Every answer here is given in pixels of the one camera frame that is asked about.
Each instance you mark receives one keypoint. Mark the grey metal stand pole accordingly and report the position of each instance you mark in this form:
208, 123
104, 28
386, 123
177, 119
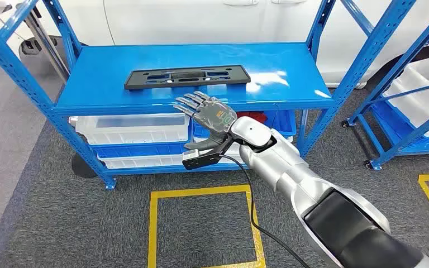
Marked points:
48, 46

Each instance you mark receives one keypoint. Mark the blue plastic crate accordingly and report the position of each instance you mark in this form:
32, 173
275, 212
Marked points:
388, 122
281, 124
136, 149

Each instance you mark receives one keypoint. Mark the blue metal shelf rack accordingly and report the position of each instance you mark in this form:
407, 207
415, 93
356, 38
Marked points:
99, 81

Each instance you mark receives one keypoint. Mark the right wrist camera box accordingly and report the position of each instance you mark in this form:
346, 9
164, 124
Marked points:
196, 159

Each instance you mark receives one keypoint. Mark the black plastic bracket part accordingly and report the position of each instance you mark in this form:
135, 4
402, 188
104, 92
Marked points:
188, 83

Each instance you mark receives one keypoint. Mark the blue wheeled shelf rack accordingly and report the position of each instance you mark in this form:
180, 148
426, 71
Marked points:
403, 61

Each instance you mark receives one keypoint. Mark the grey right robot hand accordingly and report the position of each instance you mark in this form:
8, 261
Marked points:
214, 114

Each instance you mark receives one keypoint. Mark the white car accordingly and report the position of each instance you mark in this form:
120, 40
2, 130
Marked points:
199, 22

